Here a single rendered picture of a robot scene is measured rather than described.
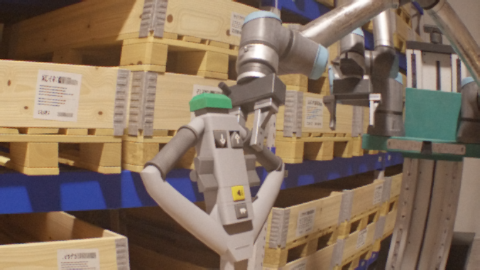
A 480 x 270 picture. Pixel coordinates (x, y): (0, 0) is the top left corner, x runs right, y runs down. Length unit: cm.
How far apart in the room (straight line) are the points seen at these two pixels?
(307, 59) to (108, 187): 85
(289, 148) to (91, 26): 118
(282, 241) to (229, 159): 177
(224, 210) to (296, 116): 173
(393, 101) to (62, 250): 139
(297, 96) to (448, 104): 94
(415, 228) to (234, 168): 143
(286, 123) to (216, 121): 171
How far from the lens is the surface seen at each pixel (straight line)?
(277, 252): 281
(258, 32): 127
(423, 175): 232
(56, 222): 219
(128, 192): 194
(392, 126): 212
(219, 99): 108
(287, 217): 278
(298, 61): 132
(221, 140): 104
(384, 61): 186
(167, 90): 199
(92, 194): 181
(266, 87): 117
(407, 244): 238
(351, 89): 168
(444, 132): 221
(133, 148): 192
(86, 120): 170
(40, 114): 155
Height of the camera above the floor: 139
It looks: 2 degrees down
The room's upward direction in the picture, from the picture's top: 4 degrees clockwise
